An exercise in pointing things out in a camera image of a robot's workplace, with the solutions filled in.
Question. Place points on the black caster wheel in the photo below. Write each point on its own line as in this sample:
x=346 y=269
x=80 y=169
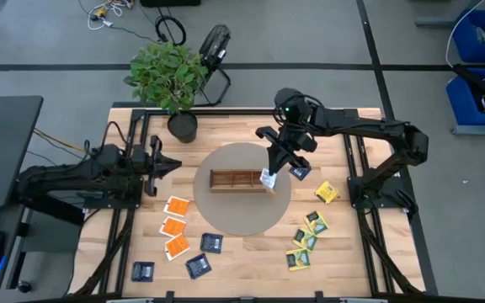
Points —
x=24 y=287

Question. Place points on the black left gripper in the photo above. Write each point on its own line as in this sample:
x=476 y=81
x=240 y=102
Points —
x=152 y=168

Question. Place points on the wooden compartment tea box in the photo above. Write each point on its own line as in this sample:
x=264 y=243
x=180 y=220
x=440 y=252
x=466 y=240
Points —
x=225 y=189

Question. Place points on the black desk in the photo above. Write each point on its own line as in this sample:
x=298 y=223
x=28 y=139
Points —
x=2 y=160

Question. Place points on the black tripod leg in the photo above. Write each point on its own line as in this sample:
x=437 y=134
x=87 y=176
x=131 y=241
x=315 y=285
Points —
x=474 y=80

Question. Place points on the white orange Tazo tea bag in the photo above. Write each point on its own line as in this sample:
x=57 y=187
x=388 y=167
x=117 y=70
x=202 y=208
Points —
x=268 y=181

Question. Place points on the plain yellow tea bag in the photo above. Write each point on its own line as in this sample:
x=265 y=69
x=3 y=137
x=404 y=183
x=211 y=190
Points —
x=326 y=192

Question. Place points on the black floor box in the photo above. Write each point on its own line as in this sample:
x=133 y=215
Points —
x=171 y=3

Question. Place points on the green plant in black pot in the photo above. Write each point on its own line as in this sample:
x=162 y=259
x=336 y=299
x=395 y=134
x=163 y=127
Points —
x=166 y=76

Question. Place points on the round grey table mat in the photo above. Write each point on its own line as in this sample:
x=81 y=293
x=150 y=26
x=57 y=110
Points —
x=242 y=214

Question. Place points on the blue plastic bin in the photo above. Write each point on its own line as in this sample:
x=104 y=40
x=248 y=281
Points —
x=465 y=46
x=461 y=105

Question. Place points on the green yellow tea bag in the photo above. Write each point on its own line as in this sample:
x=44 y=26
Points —
x=316 y=222
x=305 y=239
x=297 y=259

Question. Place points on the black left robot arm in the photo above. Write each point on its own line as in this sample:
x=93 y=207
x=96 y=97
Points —
x=57 y=177

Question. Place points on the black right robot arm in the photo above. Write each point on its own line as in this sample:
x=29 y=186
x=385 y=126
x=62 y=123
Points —
x=373 y=128

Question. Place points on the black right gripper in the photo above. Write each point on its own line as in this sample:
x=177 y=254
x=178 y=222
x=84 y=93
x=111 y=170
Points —
x=297 y=141

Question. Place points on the black floor fan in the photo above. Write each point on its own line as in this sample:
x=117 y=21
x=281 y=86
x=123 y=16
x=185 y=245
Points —
x=215 y=42

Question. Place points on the grey table foot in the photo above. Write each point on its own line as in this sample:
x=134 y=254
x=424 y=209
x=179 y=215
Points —
x=436 y=21

